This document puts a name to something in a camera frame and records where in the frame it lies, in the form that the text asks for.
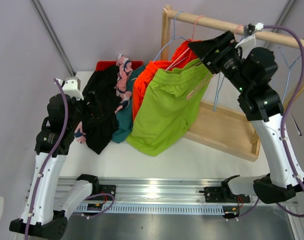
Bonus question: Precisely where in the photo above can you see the pink patterned shorts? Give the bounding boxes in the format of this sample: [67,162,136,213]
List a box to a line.
[74,55,133,144]

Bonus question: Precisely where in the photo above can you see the lime green shorts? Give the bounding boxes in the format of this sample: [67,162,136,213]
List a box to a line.
[126,59,212,157]

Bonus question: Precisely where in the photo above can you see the wooden clothes rack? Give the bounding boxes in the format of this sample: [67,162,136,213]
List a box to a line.
[161,4,304,163]

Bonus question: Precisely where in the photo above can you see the pink hanger of green shorts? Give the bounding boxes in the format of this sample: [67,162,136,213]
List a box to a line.
[164,14,205,73]

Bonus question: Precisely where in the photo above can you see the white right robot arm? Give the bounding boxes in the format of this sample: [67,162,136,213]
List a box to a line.
[189,31,304,204]

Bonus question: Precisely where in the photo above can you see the black shorts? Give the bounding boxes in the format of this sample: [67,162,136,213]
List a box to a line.
[82,65,121,154]

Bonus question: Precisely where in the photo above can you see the blue hanger of orange shorts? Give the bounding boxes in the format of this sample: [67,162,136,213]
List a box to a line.
[153,11,186,62]

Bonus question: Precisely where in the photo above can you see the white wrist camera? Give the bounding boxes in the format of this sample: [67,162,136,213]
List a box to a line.
[235,22,264,49]
[62,77,84,101]

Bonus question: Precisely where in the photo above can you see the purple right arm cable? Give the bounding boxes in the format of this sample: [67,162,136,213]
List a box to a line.
[221,24,304,222]

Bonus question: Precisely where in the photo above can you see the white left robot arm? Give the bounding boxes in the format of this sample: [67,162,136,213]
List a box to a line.
[9,93,100,240]

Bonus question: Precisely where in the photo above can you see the teal drawstring shorts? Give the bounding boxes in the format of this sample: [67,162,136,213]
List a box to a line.
[111,61,145,144]

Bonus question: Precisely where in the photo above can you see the blue hanger of teal shorts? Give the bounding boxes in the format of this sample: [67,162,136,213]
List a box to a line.
[278,46,301,103]

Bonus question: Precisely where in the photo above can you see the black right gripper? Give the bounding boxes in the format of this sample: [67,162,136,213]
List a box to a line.
[188,31,251,94]

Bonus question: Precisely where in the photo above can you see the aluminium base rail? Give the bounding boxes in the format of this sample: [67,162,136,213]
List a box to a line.
[29,176,297,216]

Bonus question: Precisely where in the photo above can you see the pink hanger of black shorts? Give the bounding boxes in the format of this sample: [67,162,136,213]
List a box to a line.
[188,30,248,100]

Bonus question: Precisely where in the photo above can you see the red plastic bin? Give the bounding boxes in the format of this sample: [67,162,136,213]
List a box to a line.
[95,60,144,71]

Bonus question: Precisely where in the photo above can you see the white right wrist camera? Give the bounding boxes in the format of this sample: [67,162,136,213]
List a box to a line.
[235,22,264,49]

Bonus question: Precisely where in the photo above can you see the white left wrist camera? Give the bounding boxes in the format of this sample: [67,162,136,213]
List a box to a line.
[62,77,84,101]

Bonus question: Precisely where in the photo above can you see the orange shorts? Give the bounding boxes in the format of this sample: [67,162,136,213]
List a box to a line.
[132,39,197,120]

